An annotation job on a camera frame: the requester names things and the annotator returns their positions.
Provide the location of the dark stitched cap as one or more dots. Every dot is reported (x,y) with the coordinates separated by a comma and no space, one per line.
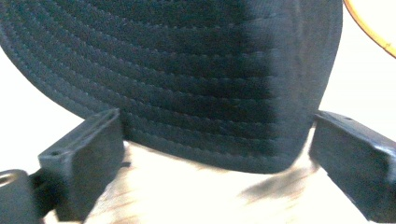
(174,81)

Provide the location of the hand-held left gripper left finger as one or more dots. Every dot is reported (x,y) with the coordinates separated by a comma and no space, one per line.
(84,161)

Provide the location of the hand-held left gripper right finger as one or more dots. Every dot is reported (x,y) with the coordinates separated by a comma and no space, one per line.
(355,168)

